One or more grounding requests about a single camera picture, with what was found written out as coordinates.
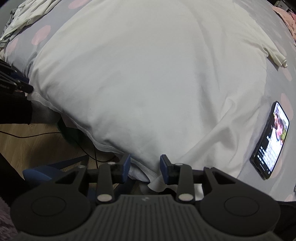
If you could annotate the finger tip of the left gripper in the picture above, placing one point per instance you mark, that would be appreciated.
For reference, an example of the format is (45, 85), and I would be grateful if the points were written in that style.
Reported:
(13, 80)

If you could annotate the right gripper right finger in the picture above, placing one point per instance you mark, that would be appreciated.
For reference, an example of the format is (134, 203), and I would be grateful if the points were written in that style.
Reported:
(228, 205)

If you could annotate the cream white garment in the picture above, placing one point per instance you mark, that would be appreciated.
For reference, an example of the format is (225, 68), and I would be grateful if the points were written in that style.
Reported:
(24, 15)

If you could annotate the pink garment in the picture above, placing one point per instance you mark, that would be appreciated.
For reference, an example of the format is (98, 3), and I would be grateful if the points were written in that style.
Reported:
(287, 19)

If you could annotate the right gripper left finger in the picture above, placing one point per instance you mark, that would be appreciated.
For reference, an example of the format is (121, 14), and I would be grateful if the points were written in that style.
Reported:
(66, 194)

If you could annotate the grey pink-dotted bed sheet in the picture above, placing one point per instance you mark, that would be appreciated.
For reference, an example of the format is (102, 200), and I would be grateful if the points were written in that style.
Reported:
(21, 51)

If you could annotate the black smartphone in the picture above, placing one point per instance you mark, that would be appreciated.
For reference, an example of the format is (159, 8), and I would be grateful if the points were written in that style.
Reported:
(268, 149)

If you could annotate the white t-shirt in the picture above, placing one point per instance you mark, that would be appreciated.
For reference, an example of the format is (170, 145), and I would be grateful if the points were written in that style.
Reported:
(180, 78)

